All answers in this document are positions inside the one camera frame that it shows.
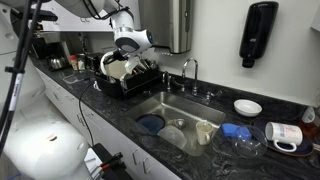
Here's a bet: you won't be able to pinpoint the stainless steel pot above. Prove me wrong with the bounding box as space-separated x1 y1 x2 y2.
133 58 158 75

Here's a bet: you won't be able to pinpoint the black wall soap dispenser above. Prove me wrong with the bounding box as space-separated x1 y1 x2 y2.
238 1 279 69

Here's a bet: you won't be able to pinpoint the steel kettle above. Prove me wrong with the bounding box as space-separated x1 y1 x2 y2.
47 56 68 71

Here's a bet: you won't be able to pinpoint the amber dish soap bottle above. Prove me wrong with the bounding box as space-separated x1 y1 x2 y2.
299 105 320 134

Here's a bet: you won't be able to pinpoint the chrome gooseneck faucet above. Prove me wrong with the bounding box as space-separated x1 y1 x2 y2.
180 57 200 97

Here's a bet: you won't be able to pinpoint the red lidded jar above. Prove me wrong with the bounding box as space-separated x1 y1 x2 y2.
68 54 79 72

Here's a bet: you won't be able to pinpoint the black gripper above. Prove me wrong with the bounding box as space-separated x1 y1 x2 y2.
100 49 129 67

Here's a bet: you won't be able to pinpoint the white printed mug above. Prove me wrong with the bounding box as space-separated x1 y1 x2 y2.
264 121 304 153

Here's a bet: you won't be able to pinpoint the black red clamp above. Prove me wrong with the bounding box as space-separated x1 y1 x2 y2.
98 152 124 170

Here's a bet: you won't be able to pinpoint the clear glass bowl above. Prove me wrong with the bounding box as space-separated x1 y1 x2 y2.
210 124 269 159

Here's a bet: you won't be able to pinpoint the chrome faucet lever handle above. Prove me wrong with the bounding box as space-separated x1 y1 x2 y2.
204 89 223 104
170 77 186 93

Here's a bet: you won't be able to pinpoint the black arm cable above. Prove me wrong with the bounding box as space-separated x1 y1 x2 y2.
0 0 132 156

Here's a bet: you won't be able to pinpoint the large cream plate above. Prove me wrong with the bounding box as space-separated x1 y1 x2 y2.
99 51 131 82

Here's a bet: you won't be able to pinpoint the black coffee maker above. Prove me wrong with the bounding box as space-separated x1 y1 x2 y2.
31 41 68 61

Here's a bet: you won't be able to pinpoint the black dish rack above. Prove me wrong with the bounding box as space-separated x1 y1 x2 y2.
94 53 164 100

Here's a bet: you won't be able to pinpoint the dark blue round plate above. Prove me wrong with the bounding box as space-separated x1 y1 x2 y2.
135 113 166 135

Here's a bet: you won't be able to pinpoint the small white bowl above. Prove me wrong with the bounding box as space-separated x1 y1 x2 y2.
233 98 263 118

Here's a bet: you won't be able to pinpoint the blue sponge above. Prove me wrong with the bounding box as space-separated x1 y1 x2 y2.
220 122 253 141

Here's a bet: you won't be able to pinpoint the glass spice jar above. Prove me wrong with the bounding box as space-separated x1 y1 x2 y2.
77 54 87 72

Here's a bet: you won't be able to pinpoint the metal sink drain strainer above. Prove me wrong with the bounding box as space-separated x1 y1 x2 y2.
171 118 188 131

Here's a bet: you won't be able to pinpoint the dark plate under mug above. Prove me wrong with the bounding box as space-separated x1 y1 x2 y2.
249 117 314 158

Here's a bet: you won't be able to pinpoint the black stereo camera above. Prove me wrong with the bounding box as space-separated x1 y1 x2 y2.
9 7 59 33

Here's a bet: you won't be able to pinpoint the stainless steel sink basin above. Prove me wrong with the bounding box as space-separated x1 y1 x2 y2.
124 91 227 158

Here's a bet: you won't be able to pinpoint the black power cable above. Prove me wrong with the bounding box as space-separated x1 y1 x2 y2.
78 78 97 148

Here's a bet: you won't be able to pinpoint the small chrome side faucet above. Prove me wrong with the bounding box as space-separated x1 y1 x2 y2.
161 70 173 93

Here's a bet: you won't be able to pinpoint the grey base cabinets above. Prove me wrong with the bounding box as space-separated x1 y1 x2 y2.
33 63 183 180

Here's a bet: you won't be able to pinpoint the cream ceramic mug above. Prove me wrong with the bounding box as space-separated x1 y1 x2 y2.
194 120 214 146

